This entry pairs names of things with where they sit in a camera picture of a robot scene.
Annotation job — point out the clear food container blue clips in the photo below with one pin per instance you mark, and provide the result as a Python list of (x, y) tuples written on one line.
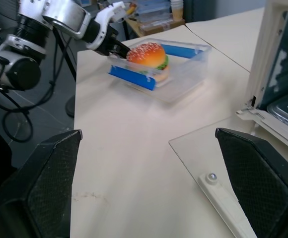
[(186, 72)]

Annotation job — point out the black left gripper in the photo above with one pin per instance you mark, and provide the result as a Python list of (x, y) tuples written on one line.
[(109, 41)]

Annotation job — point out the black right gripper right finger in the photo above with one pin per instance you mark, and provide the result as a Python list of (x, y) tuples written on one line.
[(263, 178)]

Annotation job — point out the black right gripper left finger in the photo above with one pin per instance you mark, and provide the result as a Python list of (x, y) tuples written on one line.
[(47, 188)]

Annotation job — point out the wooden background table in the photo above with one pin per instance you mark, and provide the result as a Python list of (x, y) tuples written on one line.
[(159, 28)]

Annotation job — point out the black stand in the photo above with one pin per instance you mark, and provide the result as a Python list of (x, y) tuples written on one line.
[(68, 63)]

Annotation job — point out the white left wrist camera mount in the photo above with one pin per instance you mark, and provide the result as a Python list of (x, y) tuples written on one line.
[(101, 19)]

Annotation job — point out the glass toaster oven door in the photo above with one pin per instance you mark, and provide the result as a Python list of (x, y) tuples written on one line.
[(196, 148)]

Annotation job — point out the stack of paper cups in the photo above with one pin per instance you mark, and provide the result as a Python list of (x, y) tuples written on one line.
[(176, 11)]

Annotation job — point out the cream toaster oven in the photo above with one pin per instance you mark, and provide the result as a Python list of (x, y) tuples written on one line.
[(265, 49)]

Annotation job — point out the clear plastic storage boxes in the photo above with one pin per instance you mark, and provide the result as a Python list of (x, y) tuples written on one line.
[(156, 11)]

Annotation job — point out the toy hamburger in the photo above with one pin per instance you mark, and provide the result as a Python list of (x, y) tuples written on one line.
[(146, 54)]

